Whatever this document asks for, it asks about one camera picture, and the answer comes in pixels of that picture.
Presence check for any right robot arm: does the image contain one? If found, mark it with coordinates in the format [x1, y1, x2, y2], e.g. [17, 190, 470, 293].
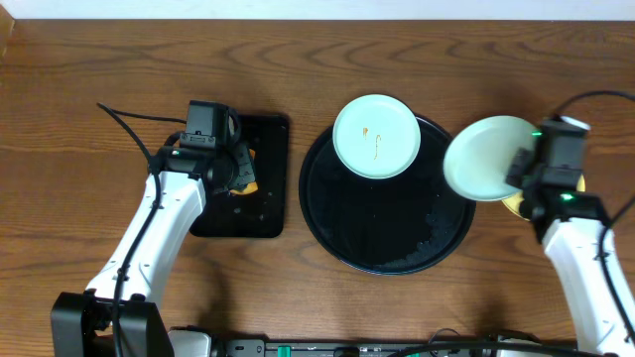
[506, 148, 634, 356]

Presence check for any light blue plate top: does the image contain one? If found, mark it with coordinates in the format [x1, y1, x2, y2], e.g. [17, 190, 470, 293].
[332, 94, 421, 179]

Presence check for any light blue plate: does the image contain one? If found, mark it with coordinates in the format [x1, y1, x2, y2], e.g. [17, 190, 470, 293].
[332, 94, 421, 179]
[443, 115, 537, 201]

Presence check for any black round tray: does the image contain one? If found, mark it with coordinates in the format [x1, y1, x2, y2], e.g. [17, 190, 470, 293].
[299, 116, 476, 275]

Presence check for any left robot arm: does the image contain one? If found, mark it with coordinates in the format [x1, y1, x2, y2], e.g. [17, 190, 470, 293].
[51, 141, 255, 356]

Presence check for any orange green scrub sponge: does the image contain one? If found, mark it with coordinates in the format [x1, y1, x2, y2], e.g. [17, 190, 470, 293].
[230, 149, 258, 195]

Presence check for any yellow plate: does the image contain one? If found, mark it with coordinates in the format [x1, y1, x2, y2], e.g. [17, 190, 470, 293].
[502, 175, 575, 221]

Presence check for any black rectangular tray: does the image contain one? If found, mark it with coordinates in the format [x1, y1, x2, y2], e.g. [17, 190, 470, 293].
[190, 114, 290, 238]

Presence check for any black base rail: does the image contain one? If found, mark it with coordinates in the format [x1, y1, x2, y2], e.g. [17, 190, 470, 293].
[168, 337, 502, 357]

